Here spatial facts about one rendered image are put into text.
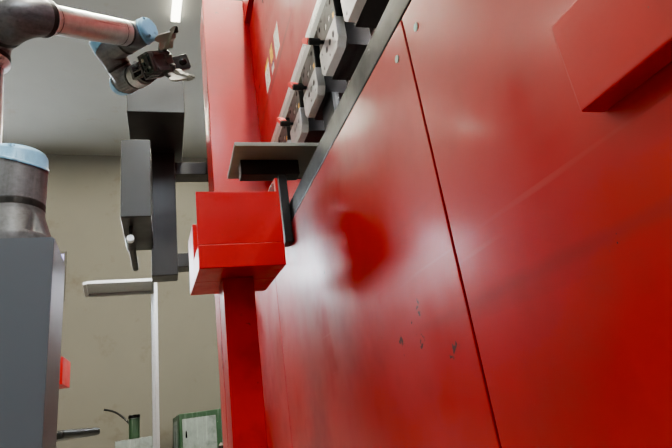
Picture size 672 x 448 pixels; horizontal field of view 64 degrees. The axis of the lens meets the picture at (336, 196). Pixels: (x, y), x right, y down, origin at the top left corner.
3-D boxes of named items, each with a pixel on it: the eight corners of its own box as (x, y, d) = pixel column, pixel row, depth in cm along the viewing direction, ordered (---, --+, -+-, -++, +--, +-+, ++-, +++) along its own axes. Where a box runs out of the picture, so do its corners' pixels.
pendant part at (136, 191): (126, 251, 257) (127, 182, 270) (153, 250, 260) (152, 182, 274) (119, 217, 217) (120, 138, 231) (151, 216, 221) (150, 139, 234)
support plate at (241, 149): (227, 178, 140) (227, 175, 140) (324, 177, 148) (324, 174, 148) (234, 145, 124) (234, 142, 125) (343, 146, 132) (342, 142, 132)
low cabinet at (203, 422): (277, 446, 961) (274, 404, 987) (301, 447, 820) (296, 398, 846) (173, 464, 899) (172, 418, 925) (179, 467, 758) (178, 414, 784)
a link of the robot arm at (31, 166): (2, 190, 103) (8, 128, 108) (-38, 210, 109) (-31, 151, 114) (59, 205, 113) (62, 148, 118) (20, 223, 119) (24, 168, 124)
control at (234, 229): (190, 295, 113) (187, 215, 119) (265, 290, 118) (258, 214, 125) (199, 268, 95) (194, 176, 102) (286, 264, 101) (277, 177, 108)
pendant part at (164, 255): (132, 284, 259) (132, 130, 291) (186, 280, 267) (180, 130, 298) (125, 251, 214) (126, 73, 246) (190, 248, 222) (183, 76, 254)
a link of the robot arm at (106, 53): (121, 22, 166) (142, 54, 170) (96, 37, 171) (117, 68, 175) (106, 29, 159) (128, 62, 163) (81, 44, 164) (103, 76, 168)
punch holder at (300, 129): (292, 153, 172) (287, 109, 178) (318, 153, 175) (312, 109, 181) (302, 129, 159) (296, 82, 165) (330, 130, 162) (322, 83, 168)
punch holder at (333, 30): (323, 80, 137) (315, 28, 143) (354, 81, 140) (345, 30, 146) (339, 42, 124) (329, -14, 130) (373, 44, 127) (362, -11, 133)
